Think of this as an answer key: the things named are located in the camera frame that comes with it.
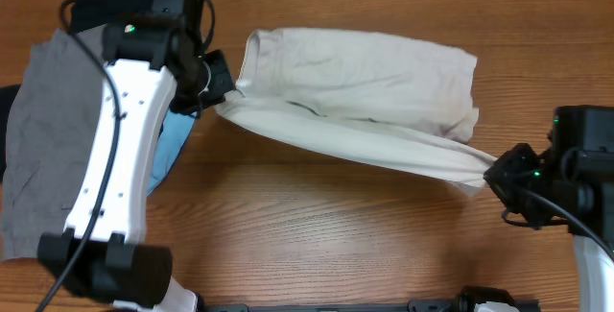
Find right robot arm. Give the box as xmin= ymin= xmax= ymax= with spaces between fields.
xmin=484 ymin=105 xmax=613 ymax=312

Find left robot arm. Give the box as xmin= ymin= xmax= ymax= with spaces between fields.
xmin=37 ymin=0 xmax=234 ymax=312

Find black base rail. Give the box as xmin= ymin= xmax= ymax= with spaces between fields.
xmin=202 ymin=286 xmax=541 ymax=312

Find grey shorts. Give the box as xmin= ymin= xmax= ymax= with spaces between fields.
xmin=1 ymin=30 xmax=105 ymax=259

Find black garment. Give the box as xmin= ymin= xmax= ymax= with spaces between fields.
xmin=1 ymin=0 xmax=153 ymax=181

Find beige shorts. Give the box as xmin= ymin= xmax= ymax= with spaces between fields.
xmin=216 ymin=28 xmax=494 ymax=196

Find light blue garment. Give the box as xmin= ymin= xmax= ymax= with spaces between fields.
xmin=147 ymin=111 xmax=196 ymax=195

